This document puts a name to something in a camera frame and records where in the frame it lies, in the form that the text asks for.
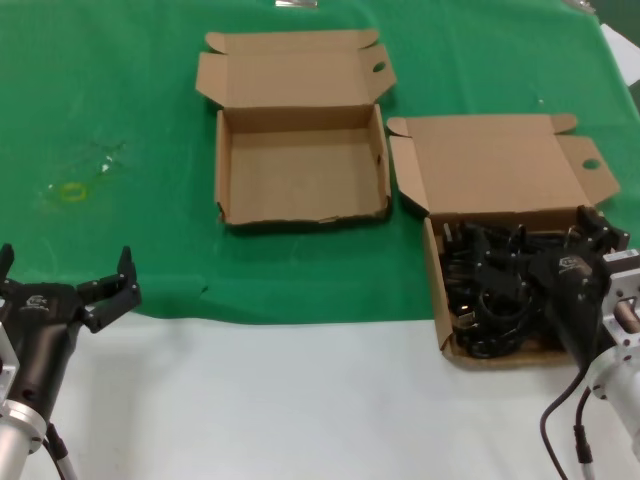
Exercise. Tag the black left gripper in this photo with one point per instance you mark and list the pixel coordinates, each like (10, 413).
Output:
(42, 340)

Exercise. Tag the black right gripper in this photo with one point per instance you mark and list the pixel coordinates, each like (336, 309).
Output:
(575, 300)

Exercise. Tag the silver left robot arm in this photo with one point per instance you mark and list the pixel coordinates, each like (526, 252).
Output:
(15, 440)

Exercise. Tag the cardboard box with torn rim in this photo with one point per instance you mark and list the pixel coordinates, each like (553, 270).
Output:
(300, 175)

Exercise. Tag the small metal parts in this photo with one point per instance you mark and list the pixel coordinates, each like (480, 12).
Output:
(295, 3)

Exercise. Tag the white paper scrap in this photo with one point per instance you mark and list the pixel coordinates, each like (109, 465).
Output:
(106, 169)

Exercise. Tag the white board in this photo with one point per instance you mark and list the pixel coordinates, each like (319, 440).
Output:
(625, 55)

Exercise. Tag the green table cloth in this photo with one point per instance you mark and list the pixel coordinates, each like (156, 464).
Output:
(125, 75)

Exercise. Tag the grey metal object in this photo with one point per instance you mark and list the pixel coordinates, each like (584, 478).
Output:
(580, 3)

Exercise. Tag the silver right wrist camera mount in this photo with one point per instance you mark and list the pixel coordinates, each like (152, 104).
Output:
(622, 280)

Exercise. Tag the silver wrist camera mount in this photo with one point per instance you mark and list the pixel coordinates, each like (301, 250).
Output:
(6, 365)
(622, 280)

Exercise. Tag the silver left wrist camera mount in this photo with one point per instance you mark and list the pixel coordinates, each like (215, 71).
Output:
(6, 365)

